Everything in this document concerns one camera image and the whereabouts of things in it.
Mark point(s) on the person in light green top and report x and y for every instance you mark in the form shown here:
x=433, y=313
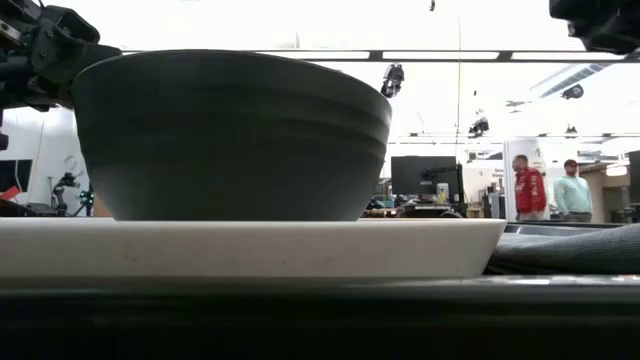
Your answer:
x=573, y=195

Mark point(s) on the black background robot arm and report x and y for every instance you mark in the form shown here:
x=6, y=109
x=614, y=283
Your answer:
x=62, y=192

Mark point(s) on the dark grey ribbed bowl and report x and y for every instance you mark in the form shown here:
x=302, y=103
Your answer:
x=230, y=140

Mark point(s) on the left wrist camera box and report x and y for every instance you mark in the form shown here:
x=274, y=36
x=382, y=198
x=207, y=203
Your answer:
x=72, y=25

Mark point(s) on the red bar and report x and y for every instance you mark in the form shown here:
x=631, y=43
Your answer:
x=9, y=193

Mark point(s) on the person in red jacket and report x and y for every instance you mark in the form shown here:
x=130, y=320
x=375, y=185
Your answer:
x=530, y=192

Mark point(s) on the grey cloth napkin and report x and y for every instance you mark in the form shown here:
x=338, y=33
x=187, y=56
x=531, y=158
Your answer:
x=570, y=250

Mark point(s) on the white square pillar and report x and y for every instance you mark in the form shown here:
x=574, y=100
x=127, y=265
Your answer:
x=510, y=200

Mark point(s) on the black wall screen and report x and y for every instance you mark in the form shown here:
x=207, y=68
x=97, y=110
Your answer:
x=12, y=175

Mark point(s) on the black ceiling camera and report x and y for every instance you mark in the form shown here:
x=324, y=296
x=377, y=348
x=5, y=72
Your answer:
x=478, y=126
x=392, y=82

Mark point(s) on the black computer monitor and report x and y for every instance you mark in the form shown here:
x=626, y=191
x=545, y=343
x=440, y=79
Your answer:
x=422, y=175

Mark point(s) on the white plate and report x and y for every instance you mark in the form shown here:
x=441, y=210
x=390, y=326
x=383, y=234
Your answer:
x=240, y=247

